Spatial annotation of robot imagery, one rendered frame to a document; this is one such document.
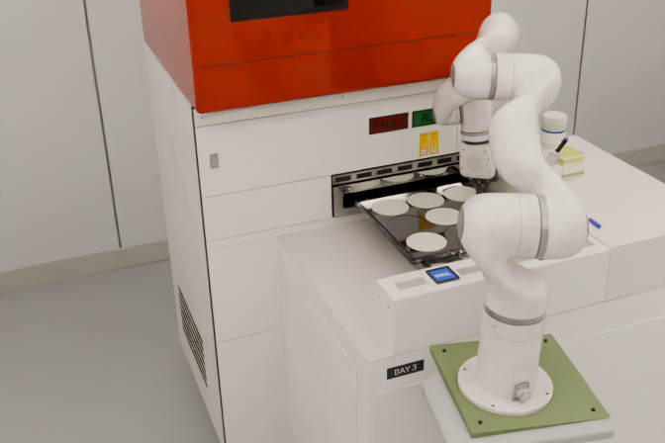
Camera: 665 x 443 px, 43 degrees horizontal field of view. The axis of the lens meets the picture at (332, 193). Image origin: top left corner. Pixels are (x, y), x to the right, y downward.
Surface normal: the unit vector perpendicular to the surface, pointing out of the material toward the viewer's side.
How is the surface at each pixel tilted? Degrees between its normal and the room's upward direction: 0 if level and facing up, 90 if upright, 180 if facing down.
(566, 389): 3
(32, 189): 90
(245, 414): 90
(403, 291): 0
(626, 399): 90
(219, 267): 90
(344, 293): 0
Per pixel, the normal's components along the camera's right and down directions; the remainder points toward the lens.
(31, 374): -0.03, -0.90
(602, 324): 0.36, 0.39
